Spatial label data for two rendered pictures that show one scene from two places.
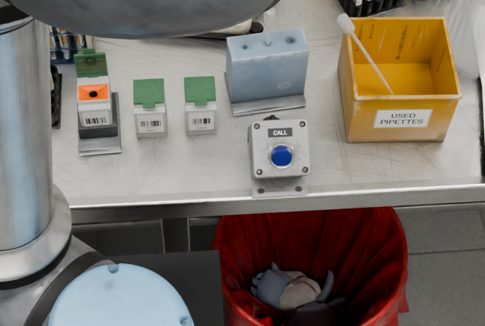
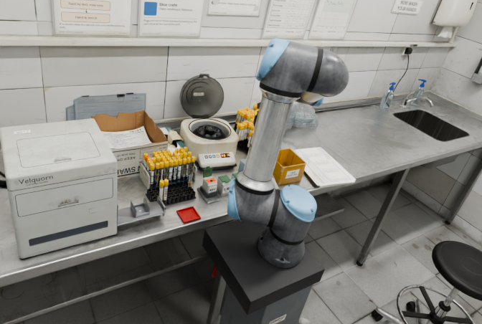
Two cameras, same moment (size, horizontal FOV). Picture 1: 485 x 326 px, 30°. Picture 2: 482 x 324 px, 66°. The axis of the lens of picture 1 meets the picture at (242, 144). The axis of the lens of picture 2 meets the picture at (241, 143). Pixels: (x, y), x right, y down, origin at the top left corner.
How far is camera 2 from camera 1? 0.81 m
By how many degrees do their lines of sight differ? 34
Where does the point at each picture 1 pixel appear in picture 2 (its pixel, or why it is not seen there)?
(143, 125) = (224, 189)
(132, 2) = (341, 79)
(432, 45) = (286, 158)
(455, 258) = not seen: hidden behind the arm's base
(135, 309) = (300, 193)
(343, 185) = not seen: hidden behind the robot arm
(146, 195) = not seen: hidden behind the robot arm
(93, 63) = (209, 171)
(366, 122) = (284, 176)
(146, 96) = (225, 179)
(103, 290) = (290, 190)
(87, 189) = (216, 211)
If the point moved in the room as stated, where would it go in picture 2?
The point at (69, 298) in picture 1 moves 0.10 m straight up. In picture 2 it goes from (285, 192) to (293, 164)
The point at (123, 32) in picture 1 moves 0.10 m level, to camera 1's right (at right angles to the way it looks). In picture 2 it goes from (335, 87) to (364, 87)
